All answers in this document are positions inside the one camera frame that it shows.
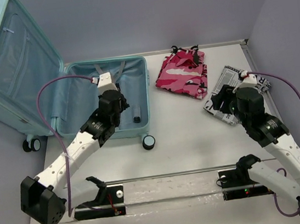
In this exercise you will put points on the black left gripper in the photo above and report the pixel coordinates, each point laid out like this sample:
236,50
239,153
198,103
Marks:
121,98

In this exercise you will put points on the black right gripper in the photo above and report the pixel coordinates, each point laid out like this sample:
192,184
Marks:
226,93

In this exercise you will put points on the clear tube with black cap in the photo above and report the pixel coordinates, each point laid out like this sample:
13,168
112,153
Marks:
137,114

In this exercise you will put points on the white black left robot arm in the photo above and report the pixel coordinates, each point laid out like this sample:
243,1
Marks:
49,195

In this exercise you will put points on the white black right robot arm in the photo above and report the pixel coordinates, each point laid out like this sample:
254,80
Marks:
274,137

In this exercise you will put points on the pink camouflage folded garment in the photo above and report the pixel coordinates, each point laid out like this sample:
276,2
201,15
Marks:
184,72

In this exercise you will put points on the light blue open suitcase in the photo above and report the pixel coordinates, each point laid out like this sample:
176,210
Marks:
40,94

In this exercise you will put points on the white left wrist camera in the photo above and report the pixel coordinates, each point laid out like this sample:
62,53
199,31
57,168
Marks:
105,83

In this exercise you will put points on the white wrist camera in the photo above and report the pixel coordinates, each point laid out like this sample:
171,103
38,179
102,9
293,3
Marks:
105,83
247,80

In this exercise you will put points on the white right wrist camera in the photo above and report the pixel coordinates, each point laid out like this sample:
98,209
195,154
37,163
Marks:
247,80

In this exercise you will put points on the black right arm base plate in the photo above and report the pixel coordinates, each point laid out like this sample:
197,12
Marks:
234,187

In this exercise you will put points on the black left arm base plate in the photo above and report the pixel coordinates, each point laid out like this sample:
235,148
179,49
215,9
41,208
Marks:
111,204

